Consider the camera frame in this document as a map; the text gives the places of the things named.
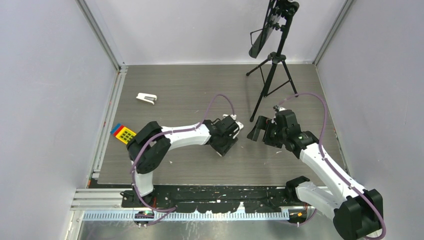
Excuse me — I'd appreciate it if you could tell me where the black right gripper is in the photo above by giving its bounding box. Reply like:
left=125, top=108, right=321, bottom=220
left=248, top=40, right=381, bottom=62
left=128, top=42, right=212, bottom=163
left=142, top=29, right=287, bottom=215
left=247, top=115, right=287, bottom=149

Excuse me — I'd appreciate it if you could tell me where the white stapler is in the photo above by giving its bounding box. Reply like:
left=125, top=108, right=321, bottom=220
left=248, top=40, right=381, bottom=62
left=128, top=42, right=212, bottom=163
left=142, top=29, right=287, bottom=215
left=136, top=92, right=158, bottom=106

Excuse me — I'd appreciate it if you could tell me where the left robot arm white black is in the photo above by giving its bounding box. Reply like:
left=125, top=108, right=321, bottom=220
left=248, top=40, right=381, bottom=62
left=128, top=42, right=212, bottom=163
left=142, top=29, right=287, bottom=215
left=126, top=114, right=244, bottom=207

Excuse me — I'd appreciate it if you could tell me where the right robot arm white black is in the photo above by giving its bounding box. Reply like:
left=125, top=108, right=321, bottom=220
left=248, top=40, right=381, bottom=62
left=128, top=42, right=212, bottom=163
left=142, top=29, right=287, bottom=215
left=247, top=107, right=386, bottom=240

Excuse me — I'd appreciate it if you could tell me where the black tripod stand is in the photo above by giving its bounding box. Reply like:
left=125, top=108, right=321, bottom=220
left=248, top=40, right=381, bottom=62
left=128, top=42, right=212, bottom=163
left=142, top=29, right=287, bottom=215
left=246, top=31, right=298, bottom=122

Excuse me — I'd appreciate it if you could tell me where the yellow green colourful block toy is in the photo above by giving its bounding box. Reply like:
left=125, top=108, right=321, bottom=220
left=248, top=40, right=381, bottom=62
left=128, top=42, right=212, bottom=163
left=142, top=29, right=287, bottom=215
left=110, top=123, right=136, bottom=145

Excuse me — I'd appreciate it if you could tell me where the black tablet on tripod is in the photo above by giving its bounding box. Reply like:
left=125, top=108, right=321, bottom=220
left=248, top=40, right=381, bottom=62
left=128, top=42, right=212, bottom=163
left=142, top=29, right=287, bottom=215
left=248, top=0, right=300, bottom=59

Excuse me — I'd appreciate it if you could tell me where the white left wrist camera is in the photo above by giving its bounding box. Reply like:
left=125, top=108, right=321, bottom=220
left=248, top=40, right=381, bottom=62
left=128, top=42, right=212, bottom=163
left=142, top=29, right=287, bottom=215
left=222, top=114, right=244, bottom=139

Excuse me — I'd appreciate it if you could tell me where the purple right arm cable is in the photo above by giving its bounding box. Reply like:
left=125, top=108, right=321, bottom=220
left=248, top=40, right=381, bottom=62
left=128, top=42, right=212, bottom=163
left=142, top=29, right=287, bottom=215
left=273, top=92, right=387, bottom=240

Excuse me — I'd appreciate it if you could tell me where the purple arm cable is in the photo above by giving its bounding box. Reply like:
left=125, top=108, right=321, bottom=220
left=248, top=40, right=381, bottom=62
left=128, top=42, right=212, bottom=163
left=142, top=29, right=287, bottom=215
left=273, top=92, right=387, bottom=240
left=129, top=93, right=237, bottom=227

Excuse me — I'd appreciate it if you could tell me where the aluminium cable duct rail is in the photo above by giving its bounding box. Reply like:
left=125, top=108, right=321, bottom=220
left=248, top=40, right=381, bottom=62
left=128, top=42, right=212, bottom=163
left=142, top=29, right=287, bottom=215
left=82, top=209, right=290, bottom=222

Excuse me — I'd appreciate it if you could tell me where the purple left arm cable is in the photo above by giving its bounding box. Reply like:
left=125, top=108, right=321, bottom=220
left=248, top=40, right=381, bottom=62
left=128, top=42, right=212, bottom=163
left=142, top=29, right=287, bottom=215
left=129, top=93, right=237, bottom=227

